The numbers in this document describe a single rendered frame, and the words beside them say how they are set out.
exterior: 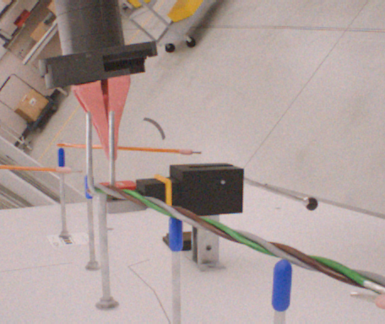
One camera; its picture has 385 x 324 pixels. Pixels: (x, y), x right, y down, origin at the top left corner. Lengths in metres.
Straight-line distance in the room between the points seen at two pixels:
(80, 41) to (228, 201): 0.19
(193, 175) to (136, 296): 0.11
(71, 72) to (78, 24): 0.04
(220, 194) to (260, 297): 0.10
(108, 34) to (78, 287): 0.21
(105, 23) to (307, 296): 0.28
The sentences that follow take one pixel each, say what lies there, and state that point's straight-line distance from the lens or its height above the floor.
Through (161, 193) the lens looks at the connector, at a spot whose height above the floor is 1.18.
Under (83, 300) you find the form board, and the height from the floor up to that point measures 1.20.
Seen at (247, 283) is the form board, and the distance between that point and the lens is 0.41.
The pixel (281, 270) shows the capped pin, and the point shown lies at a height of 1.23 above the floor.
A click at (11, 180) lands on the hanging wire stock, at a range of 1.08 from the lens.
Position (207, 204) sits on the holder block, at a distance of 0.42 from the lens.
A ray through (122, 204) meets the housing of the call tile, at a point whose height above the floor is 1.11.
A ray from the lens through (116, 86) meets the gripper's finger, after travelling 0.41.
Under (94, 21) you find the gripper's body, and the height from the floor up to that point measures 1.31.
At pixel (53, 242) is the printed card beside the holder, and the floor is 1.19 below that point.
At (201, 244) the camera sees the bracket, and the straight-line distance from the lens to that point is 0.44.
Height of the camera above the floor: 1.36
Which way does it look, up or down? 29 degrees down
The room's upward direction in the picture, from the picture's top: 52 degrees counter-clockwise
